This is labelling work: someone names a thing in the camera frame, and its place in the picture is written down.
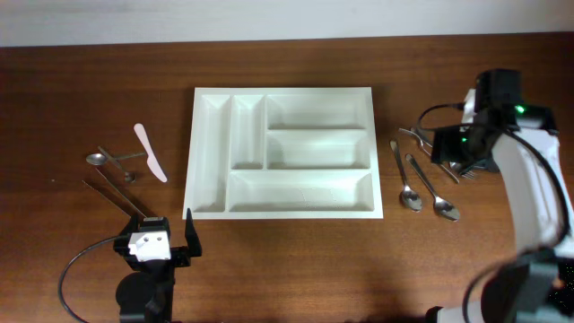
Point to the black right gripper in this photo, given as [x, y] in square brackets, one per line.
[443, 148]

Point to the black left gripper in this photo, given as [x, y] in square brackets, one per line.
[183, 254]

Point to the steel fork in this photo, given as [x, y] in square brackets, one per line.
[458, 169]
[421, 145]

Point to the steel tablespoon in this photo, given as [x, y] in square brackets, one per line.
[408, 197]
[441, 206]

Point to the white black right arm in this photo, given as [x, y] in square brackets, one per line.
[522, 140]

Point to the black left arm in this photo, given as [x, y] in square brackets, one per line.
[146, 295]

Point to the small dark steel spoon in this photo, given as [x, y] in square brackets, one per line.
[129, 177]

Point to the pink plastic knife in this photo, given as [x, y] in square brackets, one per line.
[151, 161]

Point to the small steel teaspoon left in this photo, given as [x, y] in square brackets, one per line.
[98, 159]

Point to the white plastic cutlery tray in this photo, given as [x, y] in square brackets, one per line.
[283, 153]

